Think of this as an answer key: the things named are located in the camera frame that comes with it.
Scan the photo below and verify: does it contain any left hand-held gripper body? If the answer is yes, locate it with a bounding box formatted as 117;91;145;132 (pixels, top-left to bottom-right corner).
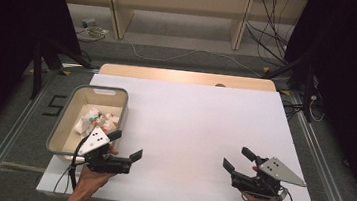
75;124;137;177

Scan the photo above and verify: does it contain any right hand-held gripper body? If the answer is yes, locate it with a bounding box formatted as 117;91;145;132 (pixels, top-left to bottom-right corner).
228;152;311;201

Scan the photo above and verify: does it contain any white printed cloth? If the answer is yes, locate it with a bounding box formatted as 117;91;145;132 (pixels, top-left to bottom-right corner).
72;105;122;139

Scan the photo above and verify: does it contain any beige plastic basket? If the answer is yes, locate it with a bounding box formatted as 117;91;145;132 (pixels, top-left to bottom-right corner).
44;80;131;163

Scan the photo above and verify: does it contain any person's left hand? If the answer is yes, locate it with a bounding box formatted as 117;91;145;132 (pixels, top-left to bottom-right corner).
76;141;120;194

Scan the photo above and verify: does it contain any white table cover board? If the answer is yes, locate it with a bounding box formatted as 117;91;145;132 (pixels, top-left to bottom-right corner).
35;68;331;201

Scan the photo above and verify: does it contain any light wooden table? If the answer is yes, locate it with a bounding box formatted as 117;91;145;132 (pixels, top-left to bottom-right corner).
98;61;278;94

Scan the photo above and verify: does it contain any black metal stand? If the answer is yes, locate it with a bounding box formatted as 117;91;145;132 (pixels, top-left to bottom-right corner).
28;36;104;107
255;44;322;125

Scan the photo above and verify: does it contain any grey power adapter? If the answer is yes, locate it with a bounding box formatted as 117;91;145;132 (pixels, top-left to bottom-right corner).
80;17;98;30

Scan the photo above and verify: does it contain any light wooden shelf unit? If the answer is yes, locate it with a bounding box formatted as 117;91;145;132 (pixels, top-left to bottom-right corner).
52;0;310;59

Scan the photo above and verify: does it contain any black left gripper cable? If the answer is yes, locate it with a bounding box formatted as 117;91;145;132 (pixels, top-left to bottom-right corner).
52;134;90;199

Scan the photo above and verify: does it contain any aluminium floor rail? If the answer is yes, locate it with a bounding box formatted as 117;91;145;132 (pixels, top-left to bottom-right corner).
277;90;357;201
0;61;67;201

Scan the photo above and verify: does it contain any thin white looped cable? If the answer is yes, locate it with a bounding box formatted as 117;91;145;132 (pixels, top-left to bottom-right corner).
307;93;328;124

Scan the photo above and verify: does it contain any long white floor cable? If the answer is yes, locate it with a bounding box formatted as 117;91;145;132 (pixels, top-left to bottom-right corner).
121;36;267;79

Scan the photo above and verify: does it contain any bundle of black cables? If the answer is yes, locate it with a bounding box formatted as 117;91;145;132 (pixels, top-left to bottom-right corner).
241;0;296;68

